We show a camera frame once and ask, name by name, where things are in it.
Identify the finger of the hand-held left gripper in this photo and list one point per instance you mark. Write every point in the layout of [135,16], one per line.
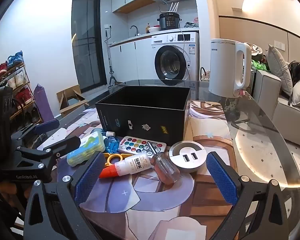
[65,143]
[48,125]

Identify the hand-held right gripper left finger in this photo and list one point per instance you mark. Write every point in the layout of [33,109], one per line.
[88,177]

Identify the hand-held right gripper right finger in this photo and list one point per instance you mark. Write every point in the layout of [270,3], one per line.
[221,180]

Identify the green pill box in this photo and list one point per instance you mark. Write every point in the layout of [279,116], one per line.
[86,148]

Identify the yellow plastic puller tool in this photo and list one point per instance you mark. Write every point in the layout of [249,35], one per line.
[112,158]

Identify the round silver socket hub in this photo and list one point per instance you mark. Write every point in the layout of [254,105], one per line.
[187,160]

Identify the blue liquid bottle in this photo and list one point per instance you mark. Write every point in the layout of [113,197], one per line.
[111,144]

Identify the white bottle with red cap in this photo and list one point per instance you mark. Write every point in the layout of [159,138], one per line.
[133,163]

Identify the white remote with coloured buttons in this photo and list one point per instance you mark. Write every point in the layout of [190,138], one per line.
[132,145]

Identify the black cardboard storage box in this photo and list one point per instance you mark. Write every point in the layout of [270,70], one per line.
[145,120]

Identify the person's left hand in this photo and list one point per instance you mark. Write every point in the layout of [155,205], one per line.
[12,190]

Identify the purple yoga mat bag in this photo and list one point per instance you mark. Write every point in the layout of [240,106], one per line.
[43,103]

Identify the open brown cardboard box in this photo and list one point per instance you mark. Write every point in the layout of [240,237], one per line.
[65,97]

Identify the red sneaker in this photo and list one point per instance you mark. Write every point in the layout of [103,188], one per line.
[0,69]
[23,96]

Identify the white sneaker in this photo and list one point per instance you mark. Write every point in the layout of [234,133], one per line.
[17,79]

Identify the wooden shoe rack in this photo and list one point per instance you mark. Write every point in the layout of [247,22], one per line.
[22,67]

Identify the printed anime desk mat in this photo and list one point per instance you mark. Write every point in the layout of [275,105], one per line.
[150,205]

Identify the blue sneaker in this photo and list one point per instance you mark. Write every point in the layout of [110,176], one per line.
[15,58]

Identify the flat mop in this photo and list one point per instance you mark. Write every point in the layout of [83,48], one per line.
[111,75]

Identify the black framed glass door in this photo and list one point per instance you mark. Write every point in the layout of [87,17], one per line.
[88,42]

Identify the grey sofa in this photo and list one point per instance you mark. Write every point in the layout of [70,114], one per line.
[267,92]

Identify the white lower kitchen cabinets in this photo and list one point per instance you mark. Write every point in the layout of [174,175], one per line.
[132,60]

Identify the white electric kettle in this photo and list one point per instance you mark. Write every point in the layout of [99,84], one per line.
[222,67]

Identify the green bag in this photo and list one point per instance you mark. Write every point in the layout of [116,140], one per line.
[260,66]

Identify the curved kitchen faucet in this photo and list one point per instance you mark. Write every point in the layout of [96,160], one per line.
[134,27]

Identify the small yellow bottle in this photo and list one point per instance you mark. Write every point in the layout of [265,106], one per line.
[147,28]

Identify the white bowl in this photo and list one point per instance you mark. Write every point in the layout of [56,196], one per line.
[153,29]

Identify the white front-load washing machine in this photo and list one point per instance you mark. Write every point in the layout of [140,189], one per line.
[180,42]

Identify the grey cloth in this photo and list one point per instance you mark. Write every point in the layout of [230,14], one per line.
[190,25]

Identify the black electric pressure cooker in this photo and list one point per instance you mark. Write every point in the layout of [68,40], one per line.
[168,21]

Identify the pink bag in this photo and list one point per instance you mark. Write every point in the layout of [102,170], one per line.
[196,22]

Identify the white wifi router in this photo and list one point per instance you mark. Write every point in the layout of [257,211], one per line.
[174,6]

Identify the white wall outlet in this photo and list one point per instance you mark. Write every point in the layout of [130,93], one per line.
[107,26]

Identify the wall light switch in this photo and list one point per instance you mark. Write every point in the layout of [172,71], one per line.
[278,45]

